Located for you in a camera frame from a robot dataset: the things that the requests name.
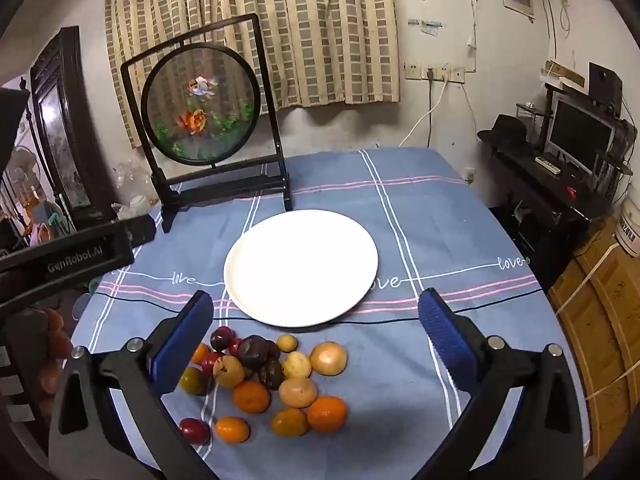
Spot orange tomato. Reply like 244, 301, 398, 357
214, 416, 250, 444

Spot dark red apple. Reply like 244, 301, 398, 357
209, 326, 235, 352

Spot small dark passion fruit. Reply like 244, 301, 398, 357
258, 359, 285, 391

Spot green-yellow tomato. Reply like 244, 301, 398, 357
271, 408, 309, 438

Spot tan round fruit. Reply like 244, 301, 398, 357
278, 377, 318, 408

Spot large orange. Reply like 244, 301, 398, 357
307, 396, 348, 434

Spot red tomato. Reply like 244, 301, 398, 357
179, 418, 212, 446
200, 351, 224, 377

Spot large dark purple fruit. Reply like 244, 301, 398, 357
238, 335, 270, 370

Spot small yellow-green fruit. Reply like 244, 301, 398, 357
277, 334, 298, 353

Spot small orange mandarin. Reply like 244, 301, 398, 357
232, 380, 271, 415

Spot goldfish screen black stand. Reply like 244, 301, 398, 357
120, 13, 293, 232

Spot dark wooden cabinet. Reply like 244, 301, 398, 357
29, 26, 116, 230

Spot white round plate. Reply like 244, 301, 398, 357
224, 209, 378, 328

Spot pale yellow fruit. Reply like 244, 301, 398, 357
282, 351, 312, 378

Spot tan fruit upper right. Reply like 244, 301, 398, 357
309, 341, 348, 376

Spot blue plaid tablecloth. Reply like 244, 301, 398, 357
72, 148, 566, 479

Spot white bucket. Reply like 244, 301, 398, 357
615, 196, 640, 258

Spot black desk shelf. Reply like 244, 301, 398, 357
480, 84, 638, 289

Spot black hat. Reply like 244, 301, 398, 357
477, 114, 527, 148

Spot computer monitor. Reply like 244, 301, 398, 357
546, 96, 614, 174

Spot beige checked curtain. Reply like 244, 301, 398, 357
103, 0, 402, 149

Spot wall power sockets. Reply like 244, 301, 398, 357
402, 62, 465, 84

